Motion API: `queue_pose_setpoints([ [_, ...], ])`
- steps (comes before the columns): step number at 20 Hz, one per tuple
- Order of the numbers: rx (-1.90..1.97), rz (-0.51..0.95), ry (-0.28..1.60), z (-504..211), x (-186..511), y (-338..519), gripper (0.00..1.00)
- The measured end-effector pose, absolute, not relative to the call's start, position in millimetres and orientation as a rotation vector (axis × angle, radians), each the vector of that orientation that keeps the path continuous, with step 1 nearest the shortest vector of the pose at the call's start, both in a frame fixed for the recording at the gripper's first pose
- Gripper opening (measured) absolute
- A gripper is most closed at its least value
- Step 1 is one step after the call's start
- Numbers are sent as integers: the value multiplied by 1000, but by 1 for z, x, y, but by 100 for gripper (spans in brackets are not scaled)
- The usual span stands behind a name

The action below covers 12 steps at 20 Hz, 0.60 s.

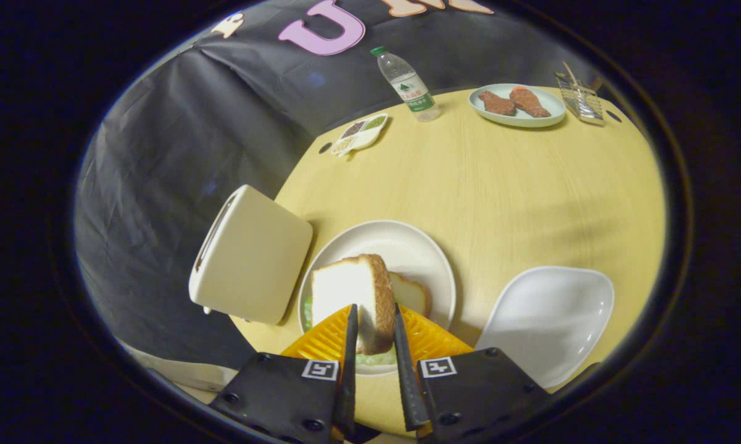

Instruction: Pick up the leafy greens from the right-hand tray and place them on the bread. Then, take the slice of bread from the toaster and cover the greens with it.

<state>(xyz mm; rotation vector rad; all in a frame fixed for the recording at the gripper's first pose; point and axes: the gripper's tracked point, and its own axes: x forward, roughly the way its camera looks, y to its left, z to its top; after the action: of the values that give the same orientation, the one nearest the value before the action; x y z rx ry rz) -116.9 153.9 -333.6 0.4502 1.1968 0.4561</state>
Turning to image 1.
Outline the metal wire basket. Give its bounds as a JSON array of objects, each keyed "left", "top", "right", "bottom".
[{"left": 554, "top": 71, "right": 605, "bottom": 127}]

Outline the green lettuce leaf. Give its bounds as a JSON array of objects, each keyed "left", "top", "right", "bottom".
[{"left": 302, "top": 296, "right": 402, "bottom": 369}]

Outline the plain bread slice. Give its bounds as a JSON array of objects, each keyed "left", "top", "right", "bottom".
[{"left": 310, "top": 253, "right": 397, "bottom": 355}]

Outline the white rounded square plate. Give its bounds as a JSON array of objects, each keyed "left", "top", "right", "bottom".
[{"left": 474, "top": 266, "right": 615, "bottom": 389}]

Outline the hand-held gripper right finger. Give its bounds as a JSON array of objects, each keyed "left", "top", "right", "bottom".
[{"left": 394, "top": 302, "right": 553, "bottom": 444}]

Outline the pale blue oval plate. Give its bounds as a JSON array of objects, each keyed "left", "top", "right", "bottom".
[{"left": 468, "top": 83, "right": 567, "bottom": 129}]

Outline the clear plastic water bottle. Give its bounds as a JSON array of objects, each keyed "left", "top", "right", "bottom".
[{"left": 370, "top": 46, "right": 442, "bottom": 123}]

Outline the white toaster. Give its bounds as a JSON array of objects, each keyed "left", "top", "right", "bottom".
[{"left": 188, "top": 184, "right": 314, "bottom": 326}]

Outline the bread slice under ham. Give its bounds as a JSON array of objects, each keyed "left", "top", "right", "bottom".
[{"left": 387, "top": 271, "right": 433, "bottom": 319}]

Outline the round beige plate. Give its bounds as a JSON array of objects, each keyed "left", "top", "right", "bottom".
[{"left": 297, "top": 220, "right": 457, "bottom": 377}]

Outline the white divided condiment dish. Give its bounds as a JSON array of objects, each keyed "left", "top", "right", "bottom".
[{"left": 331, "top": 113, "right": 389, "bottom": 158}]

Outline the black backdrop cloth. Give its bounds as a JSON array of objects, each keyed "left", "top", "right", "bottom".
[{"left": 74, "top": 0, "right": 599, "bottom": 371}]

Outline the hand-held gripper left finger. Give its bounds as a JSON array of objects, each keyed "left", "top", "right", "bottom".
[{"left": 209, "top": 303, "right": 358, "bottom": 444}]

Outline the beige cloth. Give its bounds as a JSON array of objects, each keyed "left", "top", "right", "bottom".
[{"left": 120, "top": 339, "right": 241, "bottom": 392}]

